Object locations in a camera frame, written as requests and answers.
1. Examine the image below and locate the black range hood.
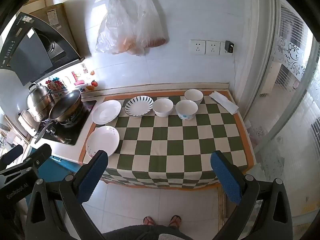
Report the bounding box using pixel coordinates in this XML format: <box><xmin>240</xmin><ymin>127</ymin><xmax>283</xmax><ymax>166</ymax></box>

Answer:
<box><xmin>0</xmin><ymin>12</ymin><xmax>85</xmax><ymax>87</ymax></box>

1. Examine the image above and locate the white bowl with blue dots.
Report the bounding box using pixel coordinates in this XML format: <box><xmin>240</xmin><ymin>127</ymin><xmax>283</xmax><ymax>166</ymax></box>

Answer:
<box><xmin>175</xmin><ymin>100</ymin><xmax>198</xmax><ymax>120</ymax></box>

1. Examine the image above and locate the dark frying pan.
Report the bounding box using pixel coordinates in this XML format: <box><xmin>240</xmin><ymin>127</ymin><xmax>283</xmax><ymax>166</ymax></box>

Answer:
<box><xmin>34</xmin><ymin>89</ymin><xmax>83</xmax><ymax>144</ymax></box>

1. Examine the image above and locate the black gas cooktop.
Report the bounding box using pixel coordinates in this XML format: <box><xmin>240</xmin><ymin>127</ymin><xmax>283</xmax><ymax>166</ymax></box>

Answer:
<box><xmin>41</xmin><ymin>100</ymin><xmax>97</xmax><ymax>146</ymax></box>

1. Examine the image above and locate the white dark-rimmed bowl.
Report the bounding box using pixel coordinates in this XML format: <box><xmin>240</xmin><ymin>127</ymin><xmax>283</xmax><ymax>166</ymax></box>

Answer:
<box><xmin>184</xmin><ymin>89</ymin><xmax>204</xmax><ymax>106</ymax></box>

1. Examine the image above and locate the plain white plate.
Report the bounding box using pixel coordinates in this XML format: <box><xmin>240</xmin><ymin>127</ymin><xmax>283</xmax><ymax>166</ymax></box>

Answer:
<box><xmin>92</xmin><ymin>100</ymin><xmax>122</xmax><ymax>125</ymax></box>

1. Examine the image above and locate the stainless steel steamer pot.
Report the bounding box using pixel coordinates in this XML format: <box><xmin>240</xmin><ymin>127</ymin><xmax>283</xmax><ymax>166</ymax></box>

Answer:
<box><xmin>26</xmin><ymin>84</ymin><xmax>55</xmax><ymax>123</ymax></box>

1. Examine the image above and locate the person's dark grey clothing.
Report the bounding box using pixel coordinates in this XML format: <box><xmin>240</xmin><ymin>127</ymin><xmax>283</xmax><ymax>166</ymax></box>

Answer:
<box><xmin>101</xmin><ymin>224</ymin><xmax>218</xmax><ymax>240</ymax></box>

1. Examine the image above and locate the white kitchen container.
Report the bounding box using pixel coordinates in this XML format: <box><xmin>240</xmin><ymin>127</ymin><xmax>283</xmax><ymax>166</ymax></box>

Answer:
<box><xmin>18</xmin><ymin>110</ymin><xmax>40</xmax><ymax>138</ymax></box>

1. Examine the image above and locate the white wall socket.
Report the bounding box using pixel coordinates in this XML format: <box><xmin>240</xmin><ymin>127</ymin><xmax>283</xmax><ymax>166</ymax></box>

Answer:
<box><xmin>220</xmin><ymin>41</ymin><xmax>234</xmax><ymax>56</ymax></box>
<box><xmin>205</xmin><ymin>40</ymin><xmax>220</xmax><ymax>55</ymax></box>
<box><xmin>191</xmin><ymin>39</ymin><xmax>206</xmax><ymax>55</ymax></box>

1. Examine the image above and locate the plain white bowl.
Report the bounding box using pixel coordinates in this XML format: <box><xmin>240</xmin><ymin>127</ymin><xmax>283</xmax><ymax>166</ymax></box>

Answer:
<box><xmin>152</xmin><ymin>98</ymin><xmax>174</xmax><ymax>117</ymax></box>

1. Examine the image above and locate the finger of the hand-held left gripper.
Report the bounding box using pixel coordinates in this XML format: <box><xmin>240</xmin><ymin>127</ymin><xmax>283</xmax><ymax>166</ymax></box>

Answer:
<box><xmin>0</xmin><ymin>144</ymin><xmax>24</xmax><ymax>167</ymax></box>
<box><xmin>0</xmin><ymin>144</ymin><xmax>52</xmax><ymax>178</ymax></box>

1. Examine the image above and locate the glass sliding door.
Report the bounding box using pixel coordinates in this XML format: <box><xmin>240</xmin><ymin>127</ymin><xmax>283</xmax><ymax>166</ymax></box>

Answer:
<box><xmin>244</xmin><ymin>0</ymin><xmax>320</xmax><ymax>230</ymax></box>

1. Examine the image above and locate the group of colourful wall stickers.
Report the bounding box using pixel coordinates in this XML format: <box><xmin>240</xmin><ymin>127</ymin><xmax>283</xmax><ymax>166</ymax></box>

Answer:
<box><xmin>45</xmin><ymin>62</ymin><xmax>98</xmax><ymax>95</ymax></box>

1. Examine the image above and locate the white plate with floral print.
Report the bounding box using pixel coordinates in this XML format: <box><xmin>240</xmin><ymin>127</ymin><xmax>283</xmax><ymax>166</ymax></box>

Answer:
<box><xmin>86</xmin><ymin>126</ymin><xmax>120</xmax><ymax>158</ymax></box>

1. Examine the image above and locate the thin dark cable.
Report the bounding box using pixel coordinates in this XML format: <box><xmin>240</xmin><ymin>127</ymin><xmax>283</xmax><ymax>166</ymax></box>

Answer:
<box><xmin>232</xmin><ymin>52</ymin><xmax>238</xmax><ymax>92</ymax></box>

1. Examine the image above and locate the white plate with dark stripes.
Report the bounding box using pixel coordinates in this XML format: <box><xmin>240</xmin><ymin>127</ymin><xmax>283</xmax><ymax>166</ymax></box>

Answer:
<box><xmin>125</xmin><ymin>95</ymin><xmax>154</xmax><ymax>117</ymax></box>

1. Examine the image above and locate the person's right foot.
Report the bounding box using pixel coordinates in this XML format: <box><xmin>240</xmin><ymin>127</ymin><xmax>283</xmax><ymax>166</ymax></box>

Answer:
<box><xmin>169</xmin><ymin>215</ymin><xmax>182</xmax><ymax>228</ymax></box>

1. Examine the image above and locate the blue cabinet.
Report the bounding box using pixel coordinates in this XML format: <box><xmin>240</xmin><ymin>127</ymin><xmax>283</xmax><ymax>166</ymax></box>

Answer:
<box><xmin>30</xmin><ymin>147</ymin><xmax>83</xmax><ymax>205</ymax></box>

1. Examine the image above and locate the folded white cloth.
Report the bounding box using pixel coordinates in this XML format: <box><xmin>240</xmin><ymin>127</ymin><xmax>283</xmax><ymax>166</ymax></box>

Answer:
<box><xmin>209</xmin><ymin>91</ymin><xmax>240</xmax><ymax>115</ymax></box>

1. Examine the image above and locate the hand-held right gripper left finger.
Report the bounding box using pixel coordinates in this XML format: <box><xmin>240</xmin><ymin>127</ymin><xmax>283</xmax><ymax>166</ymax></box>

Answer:
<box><xmin>26</xmin><ymin>150</ymin><xmax>108</xmax><ymax>240</ymax></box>

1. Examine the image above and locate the green white checkered tablecloth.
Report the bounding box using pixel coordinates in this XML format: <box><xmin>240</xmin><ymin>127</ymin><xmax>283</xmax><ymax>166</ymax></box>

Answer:
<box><xmin>79</xmin><ymin>90</ymin><xmax>256</xmax><ymax>190</ymax></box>

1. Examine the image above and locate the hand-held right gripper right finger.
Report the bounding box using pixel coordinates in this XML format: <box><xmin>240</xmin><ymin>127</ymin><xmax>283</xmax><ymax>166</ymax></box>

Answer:
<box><xmin>210</xmin><ymin>151</ymin><xmax>293</xmax><ymax>240</ymax></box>

